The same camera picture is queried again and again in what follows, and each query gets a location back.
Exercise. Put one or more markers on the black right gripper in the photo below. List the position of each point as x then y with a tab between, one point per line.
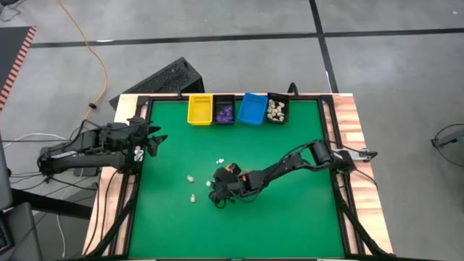
224	183

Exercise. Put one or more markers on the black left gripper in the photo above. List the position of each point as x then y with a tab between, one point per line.
137	134

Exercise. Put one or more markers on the yellow plastic basket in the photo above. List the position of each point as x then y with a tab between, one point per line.
200	112

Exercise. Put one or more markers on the blue plastic basket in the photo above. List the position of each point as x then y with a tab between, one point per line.
252	108

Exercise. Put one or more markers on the black plastic basket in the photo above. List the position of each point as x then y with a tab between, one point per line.
224	99
287	108

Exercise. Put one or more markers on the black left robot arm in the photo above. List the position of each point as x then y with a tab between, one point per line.
90	145

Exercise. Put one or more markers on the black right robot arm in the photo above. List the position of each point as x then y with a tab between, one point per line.
282	168

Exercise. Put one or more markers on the black clamp on table edge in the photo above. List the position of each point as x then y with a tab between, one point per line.
180	94

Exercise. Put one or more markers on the green table mat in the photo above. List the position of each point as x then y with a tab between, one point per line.
290	217

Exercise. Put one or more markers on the black floor beam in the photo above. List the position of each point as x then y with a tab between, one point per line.
50	204

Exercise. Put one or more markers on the wooden table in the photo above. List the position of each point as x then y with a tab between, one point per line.
373	203

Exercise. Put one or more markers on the grey cabinet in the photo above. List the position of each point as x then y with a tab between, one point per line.
4	174

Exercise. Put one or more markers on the black orange-striped floor mat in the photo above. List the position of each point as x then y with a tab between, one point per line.
9	50

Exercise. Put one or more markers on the grey stand foot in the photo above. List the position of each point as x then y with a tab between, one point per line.
453	137

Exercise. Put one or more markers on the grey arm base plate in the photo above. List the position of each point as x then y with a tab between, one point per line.
364	154

